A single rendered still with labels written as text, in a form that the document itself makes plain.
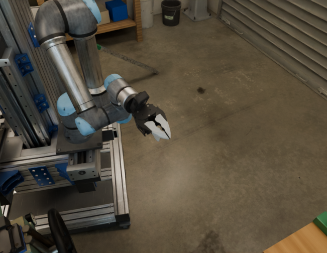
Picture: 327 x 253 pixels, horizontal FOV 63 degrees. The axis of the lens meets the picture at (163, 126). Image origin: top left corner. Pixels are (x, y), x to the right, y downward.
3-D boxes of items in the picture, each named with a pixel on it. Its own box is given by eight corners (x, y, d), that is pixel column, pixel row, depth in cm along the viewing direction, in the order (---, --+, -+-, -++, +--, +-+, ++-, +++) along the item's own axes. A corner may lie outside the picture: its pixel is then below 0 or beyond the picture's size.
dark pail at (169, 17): (184, 24, 389) (185, 5, 368) (166, 28, 380) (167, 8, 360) (175, 16, 407) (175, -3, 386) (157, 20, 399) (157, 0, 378)
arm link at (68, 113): (58, 117, 130) (49, 96, 121) (84, 106, 136) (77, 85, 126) (68, 132, 124) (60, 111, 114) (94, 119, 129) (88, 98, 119)
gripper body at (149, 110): (163, 126, 92) (144, 107, 98) (160, 110, 85) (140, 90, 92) (145, 138, 89) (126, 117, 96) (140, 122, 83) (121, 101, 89)
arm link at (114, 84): (121, 86, 107) (119, 68, 100) (136, 101, 101) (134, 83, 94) (104, 94, 103) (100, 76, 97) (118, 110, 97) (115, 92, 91)
